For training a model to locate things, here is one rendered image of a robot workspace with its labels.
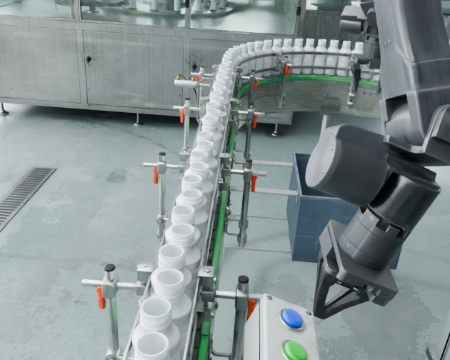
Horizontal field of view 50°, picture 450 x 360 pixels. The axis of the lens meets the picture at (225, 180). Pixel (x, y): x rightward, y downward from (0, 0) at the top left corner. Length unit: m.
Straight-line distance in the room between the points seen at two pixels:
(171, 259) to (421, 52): 0.41
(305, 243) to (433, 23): 0.99
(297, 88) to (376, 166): 1.99
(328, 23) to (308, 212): 4.86
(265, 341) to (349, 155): 0.28
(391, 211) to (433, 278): 2.39
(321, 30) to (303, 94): 3.67
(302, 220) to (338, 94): 1.23
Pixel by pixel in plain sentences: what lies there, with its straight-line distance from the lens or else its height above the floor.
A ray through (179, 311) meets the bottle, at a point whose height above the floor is 1.12.
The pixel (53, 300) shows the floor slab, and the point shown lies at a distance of 2.49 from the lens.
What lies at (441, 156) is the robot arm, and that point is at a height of 1.39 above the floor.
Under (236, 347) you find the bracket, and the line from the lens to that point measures 0.83.
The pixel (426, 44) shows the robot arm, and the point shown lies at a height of 1.49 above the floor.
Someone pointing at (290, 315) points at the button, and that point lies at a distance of 0.68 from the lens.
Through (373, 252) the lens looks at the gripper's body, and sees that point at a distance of 0.52.
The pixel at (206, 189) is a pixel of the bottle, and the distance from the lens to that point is 0.96.
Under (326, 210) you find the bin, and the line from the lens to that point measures 1.38.
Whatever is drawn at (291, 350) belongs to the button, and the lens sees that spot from 0.63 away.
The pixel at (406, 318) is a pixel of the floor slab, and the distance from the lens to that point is 2.56.
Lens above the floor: 1.57
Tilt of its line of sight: 26 degrees down
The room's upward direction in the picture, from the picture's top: 4 degrees clockwise
